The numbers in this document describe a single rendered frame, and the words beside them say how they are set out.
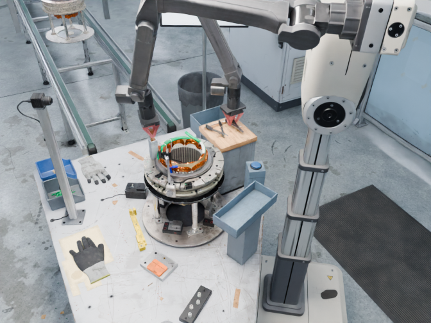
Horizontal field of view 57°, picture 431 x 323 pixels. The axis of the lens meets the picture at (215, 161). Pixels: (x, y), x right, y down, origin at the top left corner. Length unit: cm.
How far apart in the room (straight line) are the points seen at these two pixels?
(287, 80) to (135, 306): 280
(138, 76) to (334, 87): 60
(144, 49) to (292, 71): 278
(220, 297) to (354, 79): 89
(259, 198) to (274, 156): 189
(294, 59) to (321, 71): 260
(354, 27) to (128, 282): 118
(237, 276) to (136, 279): 39
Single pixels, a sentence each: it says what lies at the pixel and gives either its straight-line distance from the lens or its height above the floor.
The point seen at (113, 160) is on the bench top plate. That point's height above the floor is 78.
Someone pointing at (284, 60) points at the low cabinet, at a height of 54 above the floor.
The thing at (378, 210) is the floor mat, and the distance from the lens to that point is 316.
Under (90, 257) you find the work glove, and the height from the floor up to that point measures 80.
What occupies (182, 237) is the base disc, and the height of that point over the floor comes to 80.
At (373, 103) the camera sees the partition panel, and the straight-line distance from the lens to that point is 388.
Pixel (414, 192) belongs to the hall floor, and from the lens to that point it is 345.
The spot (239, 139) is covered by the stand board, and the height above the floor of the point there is 106.
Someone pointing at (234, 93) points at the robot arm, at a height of 126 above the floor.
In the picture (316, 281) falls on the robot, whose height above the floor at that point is 26.
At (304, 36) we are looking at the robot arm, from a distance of 99.
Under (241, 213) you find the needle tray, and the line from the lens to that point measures 149.
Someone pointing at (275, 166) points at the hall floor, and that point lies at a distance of 333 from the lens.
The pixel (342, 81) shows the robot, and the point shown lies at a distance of 123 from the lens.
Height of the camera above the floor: 211
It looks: 39 degrees down
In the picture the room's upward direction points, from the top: 1 degrees clockwise
